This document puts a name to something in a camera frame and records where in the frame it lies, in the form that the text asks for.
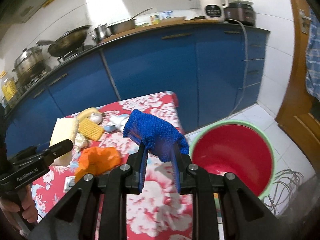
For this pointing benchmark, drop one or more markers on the white medicine box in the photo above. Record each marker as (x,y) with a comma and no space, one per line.
(69,183)

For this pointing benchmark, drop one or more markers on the blue plaid cloth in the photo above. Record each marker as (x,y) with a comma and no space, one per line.
(313,62)

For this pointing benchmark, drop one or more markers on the red bucket with green rim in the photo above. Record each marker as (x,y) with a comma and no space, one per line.
(232,155)

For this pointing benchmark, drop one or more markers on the person's left hand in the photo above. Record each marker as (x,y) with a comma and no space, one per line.
(31,207)

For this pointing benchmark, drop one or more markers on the cream foam block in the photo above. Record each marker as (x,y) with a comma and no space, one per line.
(63,130)

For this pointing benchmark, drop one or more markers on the steel wool scrubber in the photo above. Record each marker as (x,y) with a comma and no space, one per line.
(96,118)

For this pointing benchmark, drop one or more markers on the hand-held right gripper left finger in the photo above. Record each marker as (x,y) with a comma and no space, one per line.
(142,172)

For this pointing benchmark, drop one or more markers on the small steel pot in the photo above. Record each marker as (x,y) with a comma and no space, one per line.
(101,32)

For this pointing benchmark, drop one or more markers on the blue knitted cloth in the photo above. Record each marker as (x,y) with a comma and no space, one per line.
(152,130)

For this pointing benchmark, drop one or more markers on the white crumpled paper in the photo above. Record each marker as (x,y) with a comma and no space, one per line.
(118,121)

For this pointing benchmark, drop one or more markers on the blue kitchen cabinet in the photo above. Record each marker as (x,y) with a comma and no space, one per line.
(155,67)

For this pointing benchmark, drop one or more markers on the steel steamer pot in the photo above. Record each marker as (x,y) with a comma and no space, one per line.
(30,63)

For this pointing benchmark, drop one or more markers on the orange plastic bag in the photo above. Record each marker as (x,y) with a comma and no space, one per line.
(100,155)

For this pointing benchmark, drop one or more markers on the yellow-labelled oil bottle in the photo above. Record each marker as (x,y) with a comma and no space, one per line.
(8,90)

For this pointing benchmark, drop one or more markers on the gas stove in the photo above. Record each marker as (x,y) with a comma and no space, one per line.
(68,57)

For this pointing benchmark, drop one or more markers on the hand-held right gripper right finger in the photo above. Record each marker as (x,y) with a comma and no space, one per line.
(176,176)

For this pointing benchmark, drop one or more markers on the yellow can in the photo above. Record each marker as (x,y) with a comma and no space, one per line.
(155,20)

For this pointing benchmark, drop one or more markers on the dark rice cooker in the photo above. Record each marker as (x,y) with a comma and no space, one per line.
(240,13)

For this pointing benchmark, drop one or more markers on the banana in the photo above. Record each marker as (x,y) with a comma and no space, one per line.
(86,113)

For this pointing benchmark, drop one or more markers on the white soy milk maker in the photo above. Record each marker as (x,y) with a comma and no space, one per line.
(212,5)

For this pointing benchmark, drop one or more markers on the red floral tablecloth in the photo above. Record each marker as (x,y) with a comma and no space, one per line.
(160,187)

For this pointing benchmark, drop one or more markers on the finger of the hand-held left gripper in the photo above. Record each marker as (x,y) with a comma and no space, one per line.
(58,150)

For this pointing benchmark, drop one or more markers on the wooden door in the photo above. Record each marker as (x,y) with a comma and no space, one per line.
(292,92)

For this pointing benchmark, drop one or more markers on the dark wok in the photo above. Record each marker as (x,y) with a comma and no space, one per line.
(68,40)

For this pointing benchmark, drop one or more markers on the yellow foam fruit net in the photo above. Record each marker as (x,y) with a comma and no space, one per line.
(91,130)

